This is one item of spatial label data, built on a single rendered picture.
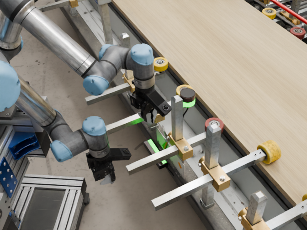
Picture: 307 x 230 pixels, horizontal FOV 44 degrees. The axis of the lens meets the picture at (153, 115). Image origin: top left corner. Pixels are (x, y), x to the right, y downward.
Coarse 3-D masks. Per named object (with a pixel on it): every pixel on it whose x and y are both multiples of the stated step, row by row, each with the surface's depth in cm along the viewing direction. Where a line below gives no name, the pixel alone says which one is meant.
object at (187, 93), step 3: (183, 90) 147; (186, 90) 147; (189, 90) 147; (192, 90) 147; (180, 93) 146; (183, 93) 146; (186, 93) 146; (189, 93) 146; (192, 93) 146; (183, 96) 144; (186, 96) 144; (189, 96) 144; (192, 96) 144; (183, 108) 148; (183, 111) 149; (186, 111) 153; (183, 114) 153; (183, 117) 155
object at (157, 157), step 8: (200, 136) 162; (192, 144) 160; (160, 152) 157; (168, 152) 157; (176, 152) 158; (144, 160) 154; (152, 160) 154; (160, 160) 156; (128, 168) 152; (136, 168) 152; (144, 168) 155
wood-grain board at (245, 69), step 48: (144, 0) 238; (192, 0) 235; (240, 0) 232; (192, 48) 200; (240, 48) 198; (288, 48) 196; (240, 96) 172; (288, 96) 171; (240, 144) 154; (288, 144) 151; (288, 192) 136
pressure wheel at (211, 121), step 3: (213, 117) 163; (207, 120) 162; (210, 120) 162; (213, 120) 162; (216, 120) 162; (219, 120) 161; (207, 123) 161; (210, 123) 161; (213, 123) 160; (216, 123) 161; (219, 123) 161; (222, 123) 160; (219, 126) 159; (222, 126) 159; (222, 129) 160
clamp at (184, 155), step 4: (172, 140) 160; (180, 140) 160; (184, 140) 160; (172, 144) 162; (176, 144) 158; (180, 144) 158; (184, 144) 158; (188, 144) 158; (180, 148) 157; (180, 152) 156; (184, 152) 155; (188, 152) 156; (192, 152) 157; (180, 156) 158; (184, 156) 156; (188, 156) 158; (192, 156) 159
